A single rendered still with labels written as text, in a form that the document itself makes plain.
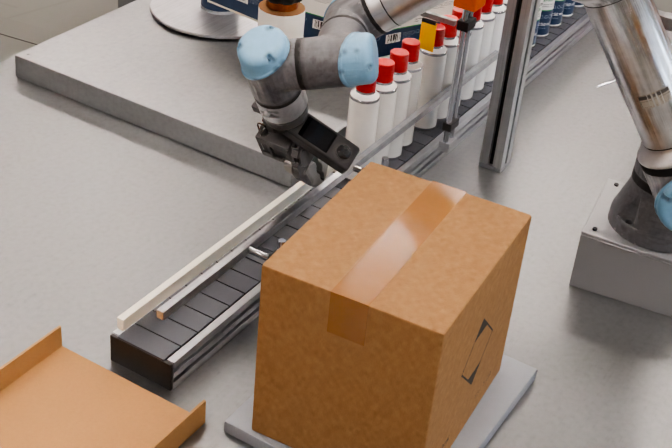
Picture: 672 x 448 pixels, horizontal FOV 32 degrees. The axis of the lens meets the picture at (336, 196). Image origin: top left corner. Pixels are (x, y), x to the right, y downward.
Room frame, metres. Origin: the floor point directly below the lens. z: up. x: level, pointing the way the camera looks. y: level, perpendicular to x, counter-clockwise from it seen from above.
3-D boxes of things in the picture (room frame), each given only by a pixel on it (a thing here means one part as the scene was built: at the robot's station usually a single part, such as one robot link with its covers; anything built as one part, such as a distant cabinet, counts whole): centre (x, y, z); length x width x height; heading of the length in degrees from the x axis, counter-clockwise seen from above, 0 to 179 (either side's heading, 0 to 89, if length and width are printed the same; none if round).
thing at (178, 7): (2.41, 0.30, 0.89); 0.31 x 0.31 x 0.01
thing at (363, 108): (1.76, -0.03, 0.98); 0.05 x 0.05 x 0.20
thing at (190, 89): (2.29, 0.19, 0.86); 0.80 x 0.67 x 0.05; 151
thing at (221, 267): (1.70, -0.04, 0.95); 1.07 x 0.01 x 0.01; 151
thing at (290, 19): (2.04, 0.14, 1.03); 0.09 x 0.09 x 0.30
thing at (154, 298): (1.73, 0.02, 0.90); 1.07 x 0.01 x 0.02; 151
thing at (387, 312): (1.22, -0.09, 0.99); 0.30 x 0.24 x 0.27; 156
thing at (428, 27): (1.91, -0.13, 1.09); 0.03 x 0.01 x 0.06; 61
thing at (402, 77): (1.85, -0.09, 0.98); 0.05 x 0.05 x 0.20
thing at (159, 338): (1.97, -0.15, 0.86); 1.65 x 0.08 x 0.04; 151
